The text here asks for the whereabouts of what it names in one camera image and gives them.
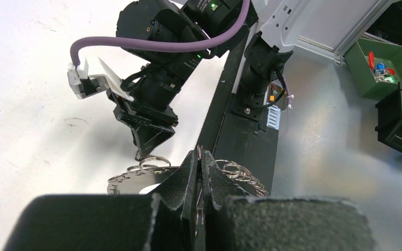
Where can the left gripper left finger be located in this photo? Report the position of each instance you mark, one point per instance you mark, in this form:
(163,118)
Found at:
(179,191)

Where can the green parts bin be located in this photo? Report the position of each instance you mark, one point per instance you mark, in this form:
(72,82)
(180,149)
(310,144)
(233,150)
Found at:
(376,67)

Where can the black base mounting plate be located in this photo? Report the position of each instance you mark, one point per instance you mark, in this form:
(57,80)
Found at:
(241,127)

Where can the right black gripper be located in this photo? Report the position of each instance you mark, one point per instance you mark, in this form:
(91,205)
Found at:
(149,125)

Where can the metal disc with keyrings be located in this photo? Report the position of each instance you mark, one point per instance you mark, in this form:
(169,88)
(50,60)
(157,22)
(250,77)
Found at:
(250,231)

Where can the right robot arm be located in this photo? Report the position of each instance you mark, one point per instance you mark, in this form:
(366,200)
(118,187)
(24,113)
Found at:
(173,40)

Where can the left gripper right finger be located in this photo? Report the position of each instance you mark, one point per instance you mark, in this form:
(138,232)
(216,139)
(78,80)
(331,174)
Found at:
(216,185)

